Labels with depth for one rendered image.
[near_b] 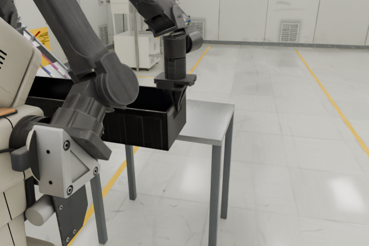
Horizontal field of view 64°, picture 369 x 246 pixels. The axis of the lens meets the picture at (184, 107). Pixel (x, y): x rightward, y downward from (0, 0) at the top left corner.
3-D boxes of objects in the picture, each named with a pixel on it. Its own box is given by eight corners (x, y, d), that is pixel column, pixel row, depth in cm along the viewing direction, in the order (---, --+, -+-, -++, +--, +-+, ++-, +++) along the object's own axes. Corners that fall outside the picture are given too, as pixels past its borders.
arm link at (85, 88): (61, 106, 52) (79, 101, 49) (84, 61, 57) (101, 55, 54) (101, 130, 58) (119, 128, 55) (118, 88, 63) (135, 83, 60)
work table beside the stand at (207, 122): (214, 272, 159) (221, 140, 129) (98, 243, 177) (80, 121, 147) (227, 215, 199) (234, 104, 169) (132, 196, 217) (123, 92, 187)
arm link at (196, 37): (145, 17, 75) (171, 5, 70) (171, 12, 84) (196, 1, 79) (160, 62, 77) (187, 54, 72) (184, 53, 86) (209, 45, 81)
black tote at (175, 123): (-4, 125, 93) (-14, 91, 89) (35, 104, 108) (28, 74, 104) (168, 151, 78) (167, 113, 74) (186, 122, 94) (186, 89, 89)
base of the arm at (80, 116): (21, 128, 47) (88, 139, 43) (44, 87, 51) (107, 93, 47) (51, 151, 54) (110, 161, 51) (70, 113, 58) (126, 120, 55)
